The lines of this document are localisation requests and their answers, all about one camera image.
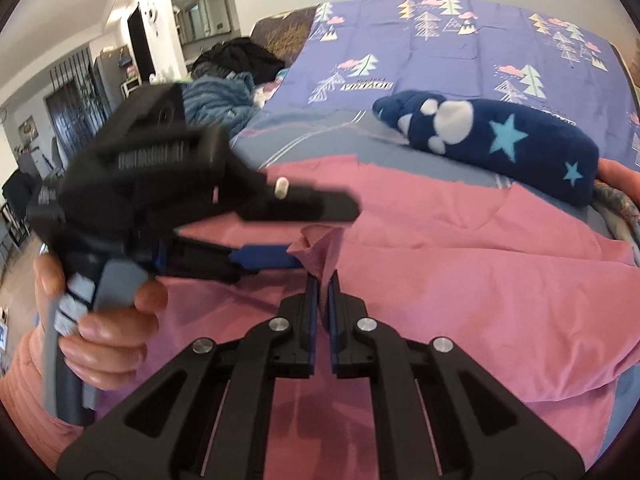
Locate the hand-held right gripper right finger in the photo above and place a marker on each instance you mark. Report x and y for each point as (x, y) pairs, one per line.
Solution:
(334, 330)

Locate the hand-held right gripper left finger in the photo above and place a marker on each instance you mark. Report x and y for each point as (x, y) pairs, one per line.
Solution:
(313, 320)

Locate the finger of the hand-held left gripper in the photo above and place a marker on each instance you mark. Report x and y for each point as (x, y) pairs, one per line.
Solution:
(310, 206)
(260, 257)

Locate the pink shirt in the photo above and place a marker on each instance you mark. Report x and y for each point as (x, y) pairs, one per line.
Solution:
(450, 285)

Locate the black clothes pile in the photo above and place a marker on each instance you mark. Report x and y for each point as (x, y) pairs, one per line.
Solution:
(240, 60)

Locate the stack of folded clothes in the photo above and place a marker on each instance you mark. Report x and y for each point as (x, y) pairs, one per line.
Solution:
(620, 215)

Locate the person's left hand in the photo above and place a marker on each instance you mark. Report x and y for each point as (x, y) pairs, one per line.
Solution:
(115, 330)

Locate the black window grille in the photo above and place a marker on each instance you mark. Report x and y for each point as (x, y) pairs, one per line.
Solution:
(70, 100)

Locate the grey refrigerator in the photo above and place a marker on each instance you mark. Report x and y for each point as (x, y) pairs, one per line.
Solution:
(111, 77)

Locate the teal fuzzy blanket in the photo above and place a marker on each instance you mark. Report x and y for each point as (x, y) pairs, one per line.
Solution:
(215, 100)

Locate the dark chair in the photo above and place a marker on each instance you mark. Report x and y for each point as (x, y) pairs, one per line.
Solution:
(17, 210)

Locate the dark brown patterned headboard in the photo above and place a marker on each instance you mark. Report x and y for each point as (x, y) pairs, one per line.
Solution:
(285, 35)

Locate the purple tree print bed sheet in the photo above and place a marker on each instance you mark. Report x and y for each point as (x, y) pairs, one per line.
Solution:
(450, 65)

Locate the navy star print fleece garment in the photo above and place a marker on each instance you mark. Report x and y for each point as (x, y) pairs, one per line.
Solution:
(525, 150)

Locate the coral pink folded garment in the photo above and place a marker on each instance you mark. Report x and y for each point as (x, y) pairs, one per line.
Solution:
(620, 172)

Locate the framed wall picture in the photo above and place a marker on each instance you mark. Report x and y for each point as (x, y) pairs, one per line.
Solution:
(27, 130)

